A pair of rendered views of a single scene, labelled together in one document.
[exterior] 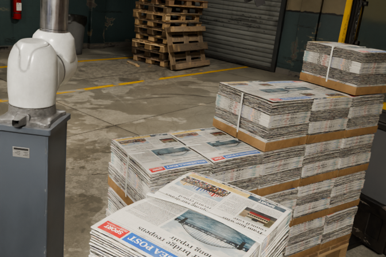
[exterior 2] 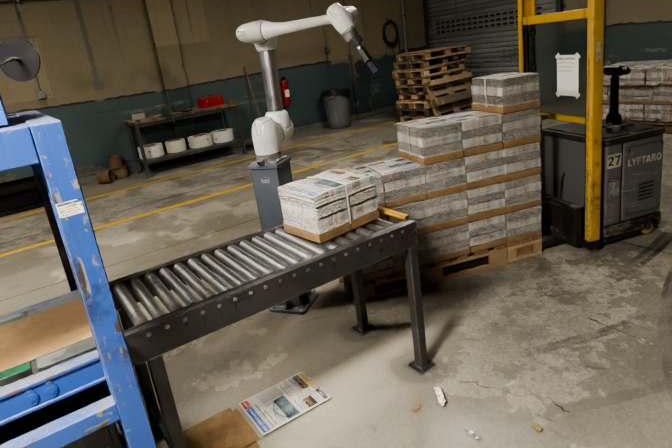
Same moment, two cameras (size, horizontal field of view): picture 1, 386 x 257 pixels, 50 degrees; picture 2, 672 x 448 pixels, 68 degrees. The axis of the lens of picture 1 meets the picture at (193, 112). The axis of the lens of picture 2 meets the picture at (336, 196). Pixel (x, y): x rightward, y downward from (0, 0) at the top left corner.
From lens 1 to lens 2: 1.64 m
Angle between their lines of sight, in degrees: 21
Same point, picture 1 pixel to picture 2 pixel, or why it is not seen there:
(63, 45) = (280, 117)
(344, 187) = (518, 189)
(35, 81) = (265, 139)
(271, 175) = (436, 182)
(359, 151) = (526, 158)
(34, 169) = (273, 188)
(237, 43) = not seen: hidden behind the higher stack
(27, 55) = (259, 126)
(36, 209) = (278, 212)
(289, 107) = (438, 131)
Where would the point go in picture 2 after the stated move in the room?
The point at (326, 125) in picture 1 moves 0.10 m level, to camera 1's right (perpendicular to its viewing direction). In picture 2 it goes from (480, 140) to (496, 139)
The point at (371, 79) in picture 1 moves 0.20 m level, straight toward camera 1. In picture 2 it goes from (518, 98) to (505, 103)
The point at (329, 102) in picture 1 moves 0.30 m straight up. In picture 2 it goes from (478, 122) to (475, 75)
